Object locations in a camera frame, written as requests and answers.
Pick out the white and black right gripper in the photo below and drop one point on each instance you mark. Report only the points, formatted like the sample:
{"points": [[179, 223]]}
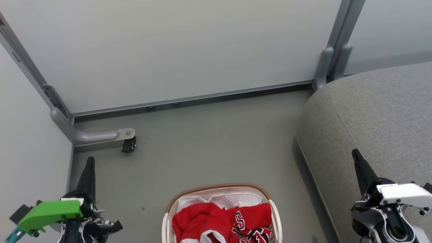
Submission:
{"points": [[405, 194]]}

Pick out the brown rimmed laundry basket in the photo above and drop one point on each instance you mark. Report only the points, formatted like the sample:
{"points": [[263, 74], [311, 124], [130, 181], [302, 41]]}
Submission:
{"points": [[275, 216]]}

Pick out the grey fabric sofa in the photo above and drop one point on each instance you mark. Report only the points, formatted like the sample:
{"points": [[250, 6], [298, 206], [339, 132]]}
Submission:
{"points": [[378, 114]]}

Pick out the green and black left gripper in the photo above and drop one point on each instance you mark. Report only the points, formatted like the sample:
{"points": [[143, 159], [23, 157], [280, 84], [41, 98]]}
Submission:
{"points": [[50, 212]]}

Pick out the grey curved partition foot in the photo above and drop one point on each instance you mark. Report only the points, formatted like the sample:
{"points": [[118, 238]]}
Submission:
{"points": [[87, 135]]}

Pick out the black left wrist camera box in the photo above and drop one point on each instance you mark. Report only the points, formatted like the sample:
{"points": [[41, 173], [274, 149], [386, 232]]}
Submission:
{"points": [[21, 212]]}

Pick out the grey partition corner post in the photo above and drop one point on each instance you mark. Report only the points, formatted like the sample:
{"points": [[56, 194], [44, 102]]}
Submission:
{"points": [[30, 67]]}

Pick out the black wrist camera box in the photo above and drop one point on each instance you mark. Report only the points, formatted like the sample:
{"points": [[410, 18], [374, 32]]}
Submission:
{"points": [[428, 187], [21, 212]]}

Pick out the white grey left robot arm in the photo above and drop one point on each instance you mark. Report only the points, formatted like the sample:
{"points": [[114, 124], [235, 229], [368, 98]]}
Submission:
{"points": [[88, 237]]}

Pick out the grey partition bottom rail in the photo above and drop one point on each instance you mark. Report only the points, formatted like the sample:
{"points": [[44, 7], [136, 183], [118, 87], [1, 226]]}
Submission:
{"points": [[202, 98]]}

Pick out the red jersey with black print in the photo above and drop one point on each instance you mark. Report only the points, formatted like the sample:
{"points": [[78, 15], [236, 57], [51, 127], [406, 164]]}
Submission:
{"points": [[253, 219]]}

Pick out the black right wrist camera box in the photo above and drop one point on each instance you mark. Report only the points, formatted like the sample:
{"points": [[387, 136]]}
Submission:
{"points": [[428, 187]]}

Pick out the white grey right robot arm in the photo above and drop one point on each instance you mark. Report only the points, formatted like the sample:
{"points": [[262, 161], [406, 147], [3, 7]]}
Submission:
{"points": [[416, 234]]}

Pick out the grey partition post with feet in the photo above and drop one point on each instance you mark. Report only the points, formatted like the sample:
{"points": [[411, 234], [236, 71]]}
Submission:
{"points": [[332, 54]]}

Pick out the red shorts with white trim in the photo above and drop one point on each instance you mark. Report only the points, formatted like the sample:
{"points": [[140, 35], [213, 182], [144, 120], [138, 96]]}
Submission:
{"points": [[199, 219]]}

